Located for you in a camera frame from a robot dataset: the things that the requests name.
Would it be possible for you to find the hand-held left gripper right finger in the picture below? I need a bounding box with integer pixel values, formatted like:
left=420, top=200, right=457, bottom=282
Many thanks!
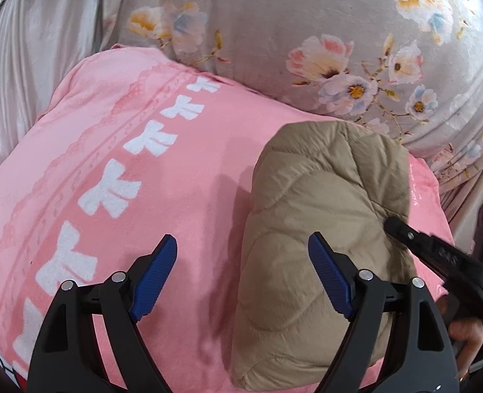
left=308, top=231, right=460, bottom=393

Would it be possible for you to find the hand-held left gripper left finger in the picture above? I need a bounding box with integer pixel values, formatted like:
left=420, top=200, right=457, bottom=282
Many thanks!
left=27, top=234, right=179, bottom=393

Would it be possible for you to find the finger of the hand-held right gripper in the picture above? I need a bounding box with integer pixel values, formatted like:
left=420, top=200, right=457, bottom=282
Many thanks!
left=383, top=216, right=434, bottom=258

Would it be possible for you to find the tan quilted jacket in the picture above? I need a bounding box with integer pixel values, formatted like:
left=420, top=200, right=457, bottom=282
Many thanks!
left=229, top=121, right=421, bottom=391

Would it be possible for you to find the person's right hand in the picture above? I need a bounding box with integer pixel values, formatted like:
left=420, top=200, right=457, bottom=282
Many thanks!
left=435, top=295, right=483, bottom=379

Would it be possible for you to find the pink blanket with white bows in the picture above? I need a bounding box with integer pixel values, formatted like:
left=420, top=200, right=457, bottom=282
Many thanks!
left=0, top=43, right=457, bottom=393

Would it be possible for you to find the white satin cloth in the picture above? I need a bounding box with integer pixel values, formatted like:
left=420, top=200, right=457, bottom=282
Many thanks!
left=0, top=0, right=108, bottom=173

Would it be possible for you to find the grey floral bed sheet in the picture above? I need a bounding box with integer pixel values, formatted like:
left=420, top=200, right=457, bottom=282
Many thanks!
left=102, top=0, right=483, bottom=230

